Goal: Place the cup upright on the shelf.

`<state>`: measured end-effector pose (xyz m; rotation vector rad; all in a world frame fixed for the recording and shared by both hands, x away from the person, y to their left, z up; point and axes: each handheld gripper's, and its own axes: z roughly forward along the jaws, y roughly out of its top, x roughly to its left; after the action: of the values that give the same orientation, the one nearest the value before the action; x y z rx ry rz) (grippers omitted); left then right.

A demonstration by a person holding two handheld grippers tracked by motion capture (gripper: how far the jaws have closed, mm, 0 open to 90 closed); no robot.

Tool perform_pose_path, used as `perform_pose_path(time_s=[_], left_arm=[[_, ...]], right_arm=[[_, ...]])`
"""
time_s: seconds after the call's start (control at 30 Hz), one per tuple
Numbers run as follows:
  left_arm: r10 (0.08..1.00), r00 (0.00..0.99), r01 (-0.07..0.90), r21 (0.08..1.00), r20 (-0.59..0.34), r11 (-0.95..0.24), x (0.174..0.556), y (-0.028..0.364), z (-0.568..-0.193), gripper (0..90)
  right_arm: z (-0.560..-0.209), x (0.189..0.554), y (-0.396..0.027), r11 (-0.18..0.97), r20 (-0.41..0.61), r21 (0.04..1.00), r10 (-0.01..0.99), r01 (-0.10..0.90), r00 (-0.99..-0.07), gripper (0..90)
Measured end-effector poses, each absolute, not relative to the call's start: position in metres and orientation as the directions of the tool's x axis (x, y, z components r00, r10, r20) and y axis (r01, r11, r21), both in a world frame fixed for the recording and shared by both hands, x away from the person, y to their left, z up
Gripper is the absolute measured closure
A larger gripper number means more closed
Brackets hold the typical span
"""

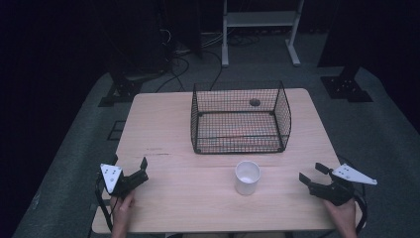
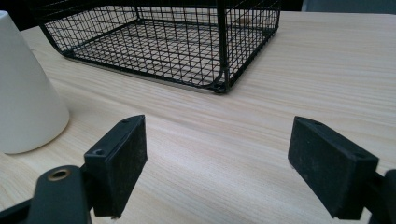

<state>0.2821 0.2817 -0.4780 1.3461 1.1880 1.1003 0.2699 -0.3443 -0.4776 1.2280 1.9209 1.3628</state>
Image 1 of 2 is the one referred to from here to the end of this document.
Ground person's right hand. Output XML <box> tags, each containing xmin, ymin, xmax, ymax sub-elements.
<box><xmin>322</xmin><ymin>197</ymin><xmax>359</xmax><ymax>233</ymax></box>

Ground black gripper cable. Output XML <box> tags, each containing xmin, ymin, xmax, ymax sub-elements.
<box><xmin>352</xmin><ymin>183</ymin><xmax>368</xmax><ymax>236</ymax></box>
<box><xmin>94</xmin><ymin>174</ymin><xmax>114</xmax><ymax>233</ymax></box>

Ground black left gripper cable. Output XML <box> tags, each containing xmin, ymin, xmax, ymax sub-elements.
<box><xmin>94</xmin><ymin>174</ymin><xmax>114</xmax><ymax>233</ymax></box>

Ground black wire basket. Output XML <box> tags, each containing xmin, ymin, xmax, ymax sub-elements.
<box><xmin>189</xmin><ymin>79</ymin><xmax>293</xmax><ymax>156</ymax></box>

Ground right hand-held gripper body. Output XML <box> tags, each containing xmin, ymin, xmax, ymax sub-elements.
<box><xmin>309</xmin><ymin>164</ymin><xmax>378</xmax><ymax>207</ymax></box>

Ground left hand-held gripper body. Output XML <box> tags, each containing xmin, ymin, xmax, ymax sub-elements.
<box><xmin>99</xmin><ymin>163</ymin><xmax>150</xmax><ymax>199</ymax></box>

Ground white metal stand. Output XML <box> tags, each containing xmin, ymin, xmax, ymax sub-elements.
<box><xmin>221</xmin><ymin>0</ymin><xmax>306</xmax><ymax>68</ymax></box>

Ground white cup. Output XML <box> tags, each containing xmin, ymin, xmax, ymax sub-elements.
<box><xmin>234</xmin><ymin>160</ymin><xmax>262</xmax><ymax>196</ymax></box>

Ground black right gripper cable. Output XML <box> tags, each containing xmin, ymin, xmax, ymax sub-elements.
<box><xmin>352</xmin><ymin>183</ymin><xmax>368</xmax><ymax>236</ymax></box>

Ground person's left hand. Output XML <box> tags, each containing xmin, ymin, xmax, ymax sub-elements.
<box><xmin>110</xmin><ymin>189</ymin><xmax>137</xmax><ymax>230</ymax></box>

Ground black stand base plate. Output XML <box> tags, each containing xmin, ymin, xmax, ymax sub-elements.
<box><xmin>320</xmin><ymin>65</ymin><xmax>374</xmax><ymax>103</ymax></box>
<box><xmin>97</xmin><ymin>74</ymin><xmax>144</xmax><ymax>108</ymax></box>

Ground black floor cables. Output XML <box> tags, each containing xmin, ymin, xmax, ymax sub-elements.
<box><xmin>154</xmin><ymin>29</ymin><xmax>226</xmax><ymax>94</ymax></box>

